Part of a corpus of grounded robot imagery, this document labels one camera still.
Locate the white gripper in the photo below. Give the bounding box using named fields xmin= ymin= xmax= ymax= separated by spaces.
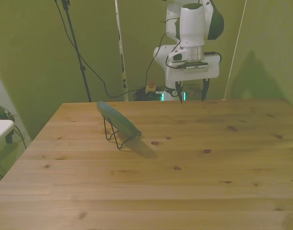
xmin=166 ymin=55 xmax=220 ymax=104

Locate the green round plate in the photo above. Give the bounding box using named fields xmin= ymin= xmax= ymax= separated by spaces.
xmin=96 ymin=100 xmax=142 ymax=138

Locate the emergency stop button box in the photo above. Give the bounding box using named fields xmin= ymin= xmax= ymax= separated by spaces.
xmin=145 ymin=81 xmax=157 ymax=94

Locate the white vertical strip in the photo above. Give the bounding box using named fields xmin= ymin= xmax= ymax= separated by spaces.
xmin=114 ymin=0 xmax=129 ymax=102

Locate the black tripod stand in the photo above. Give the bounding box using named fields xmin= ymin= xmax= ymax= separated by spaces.
xmin=54 ymin=0 xmax=93 ymax=103

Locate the green leafy plant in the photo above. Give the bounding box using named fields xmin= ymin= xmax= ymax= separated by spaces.
xmin=0 ymin=103 xmax=16 ymax=126

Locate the white side table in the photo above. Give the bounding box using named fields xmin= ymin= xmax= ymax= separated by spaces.
xmin=0 ymin=119 xmax=15 ymax=145

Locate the flat wrist camera bar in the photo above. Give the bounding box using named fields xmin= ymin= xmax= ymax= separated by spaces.
xmin=176 ymin=61 xmax=209 ymax=71

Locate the black cable bundle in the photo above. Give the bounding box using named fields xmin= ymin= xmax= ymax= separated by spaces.
xmin=132 ymin=87 xmax=166 ymax=102

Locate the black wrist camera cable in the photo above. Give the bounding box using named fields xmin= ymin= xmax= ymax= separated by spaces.
xmin=145 ymin=20 xmax=222 ymax=89

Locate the white hanging cord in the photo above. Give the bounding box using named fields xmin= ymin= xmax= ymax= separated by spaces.
xmin=221 ymin=0 xmax=247 ymax=101

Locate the black tripod camera cable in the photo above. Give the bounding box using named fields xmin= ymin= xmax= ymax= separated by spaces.
xmin=54 ymin=0 xmax=147 ymax=98

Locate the black wire plate rack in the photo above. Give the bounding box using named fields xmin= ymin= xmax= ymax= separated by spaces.
xmin=102 ymin=114 xmax=144 ymax=150

